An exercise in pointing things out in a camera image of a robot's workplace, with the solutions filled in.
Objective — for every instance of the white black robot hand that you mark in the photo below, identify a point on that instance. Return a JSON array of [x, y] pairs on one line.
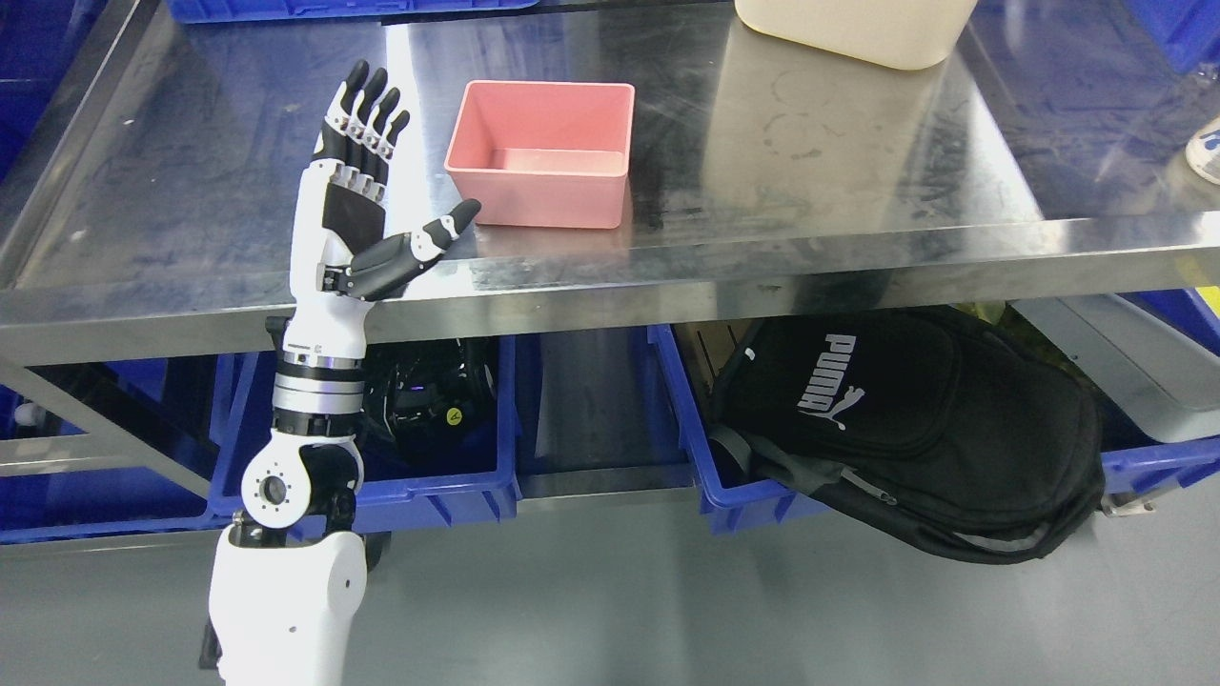
[[342, 259]]

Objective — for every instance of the pink plastic storage box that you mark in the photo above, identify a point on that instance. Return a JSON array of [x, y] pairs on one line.
[[543, 154]]

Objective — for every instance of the cream plastic container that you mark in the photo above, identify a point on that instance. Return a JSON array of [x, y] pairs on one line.
[[901, 35]]

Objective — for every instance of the black device in bin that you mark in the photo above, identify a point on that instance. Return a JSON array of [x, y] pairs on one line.
[[426, 396]]

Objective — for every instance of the blue bin with black device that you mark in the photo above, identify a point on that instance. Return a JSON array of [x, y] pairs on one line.
[[475, 482]]

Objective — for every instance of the blue bin far left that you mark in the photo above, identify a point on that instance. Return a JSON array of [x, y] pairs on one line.
[[146, 469]]

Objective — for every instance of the blue crate top edge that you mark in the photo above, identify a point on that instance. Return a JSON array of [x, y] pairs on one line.
[[218, 12]]

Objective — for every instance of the blue bin under backpack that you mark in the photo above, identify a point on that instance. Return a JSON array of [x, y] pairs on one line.
[[674, 412]]

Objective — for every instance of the black Puma backpack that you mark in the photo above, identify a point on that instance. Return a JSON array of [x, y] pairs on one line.
[[927, 424]]

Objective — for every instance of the white sneaker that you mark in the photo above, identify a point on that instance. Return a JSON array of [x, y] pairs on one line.
[[1201, 153]]

